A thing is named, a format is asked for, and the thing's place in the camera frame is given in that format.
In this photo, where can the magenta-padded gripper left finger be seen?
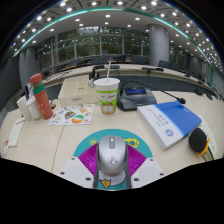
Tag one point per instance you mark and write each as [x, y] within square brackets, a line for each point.
[75, 170]

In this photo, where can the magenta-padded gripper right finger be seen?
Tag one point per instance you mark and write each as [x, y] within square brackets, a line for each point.
[148, 170]

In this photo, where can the silver computer mouse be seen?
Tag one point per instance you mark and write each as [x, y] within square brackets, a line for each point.
[112, 155]

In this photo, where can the round teal cartoon mouse pad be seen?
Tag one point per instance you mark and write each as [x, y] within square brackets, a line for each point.
[87, 141]

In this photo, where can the colourful sticker sheet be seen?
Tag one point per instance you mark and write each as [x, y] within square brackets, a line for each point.
[71, 116]

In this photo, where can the blue and white book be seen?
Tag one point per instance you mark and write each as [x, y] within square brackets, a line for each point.
[176, 118]

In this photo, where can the black gooseneck conference microphone unit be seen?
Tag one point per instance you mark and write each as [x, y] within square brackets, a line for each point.
[135, 98]

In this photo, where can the red and white leaflet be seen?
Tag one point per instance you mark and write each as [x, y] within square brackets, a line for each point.
[5, 148]

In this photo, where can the white mug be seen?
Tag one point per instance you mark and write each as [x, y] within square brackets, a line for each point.
[34, 108]

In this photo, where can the red bottle with green band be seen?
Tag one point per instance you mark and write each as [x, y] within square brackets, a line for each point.
[42, 101]

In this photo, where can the beige cardboard box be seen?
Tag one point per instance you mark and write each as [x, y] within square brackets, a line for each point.
[75, 93]

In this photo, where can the printed drink cup with straw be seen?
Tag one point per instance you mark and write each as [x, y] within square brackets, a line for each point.
[107, 96]

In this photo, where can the white paper cup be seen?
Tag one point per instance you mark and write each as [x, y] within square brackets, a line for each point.
[22, 106]

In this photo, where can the group of dark office chairs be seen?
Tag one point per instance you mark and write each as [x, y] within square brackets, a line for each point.
[100, 60]

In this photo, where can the group of ceiling lights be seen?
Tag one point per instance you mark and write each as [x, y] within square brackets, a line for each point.
[106, 10]

